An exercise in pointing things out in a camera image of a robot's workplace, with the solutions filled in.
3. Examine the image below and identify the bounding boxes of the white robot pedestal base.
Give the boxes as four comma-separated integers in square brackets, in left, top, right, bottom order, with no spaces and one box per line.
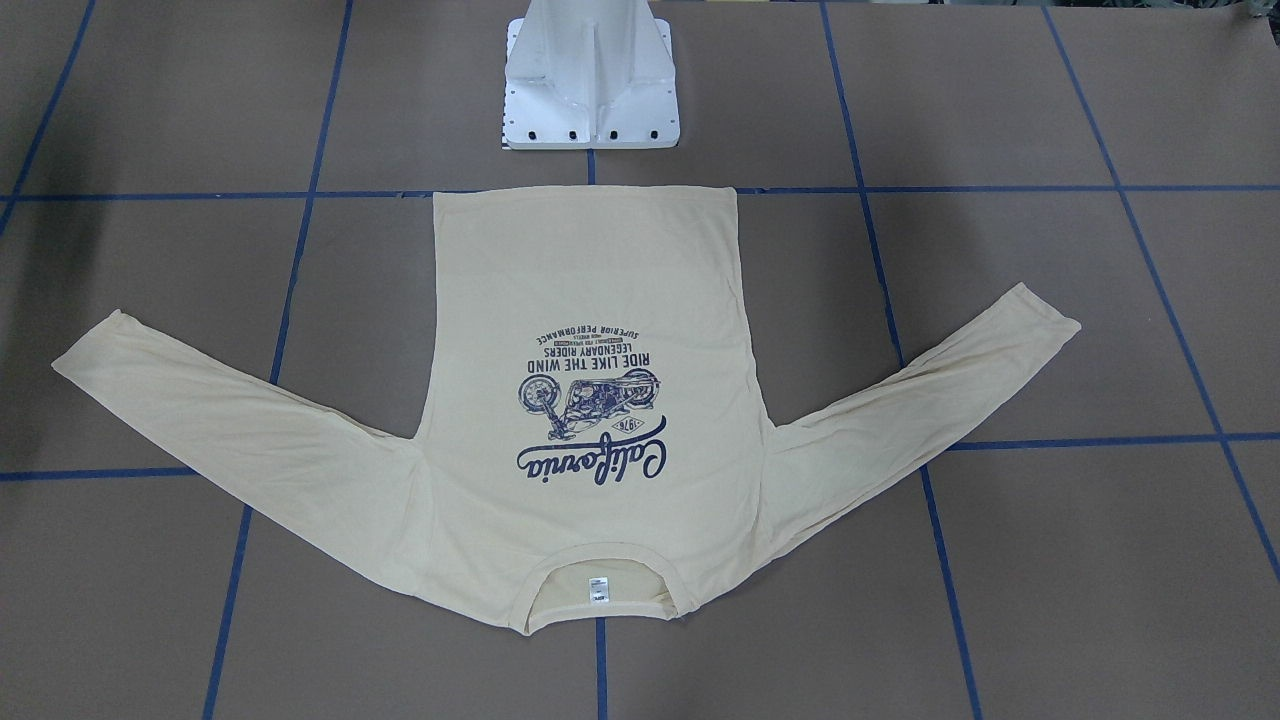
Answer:
[502,1,681,151]

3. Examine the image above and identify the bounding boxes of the cream long-sleeve printed shirt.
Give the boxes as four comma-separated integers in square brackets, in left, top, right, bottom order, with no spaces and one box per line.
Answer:
[52,186,1080,635]

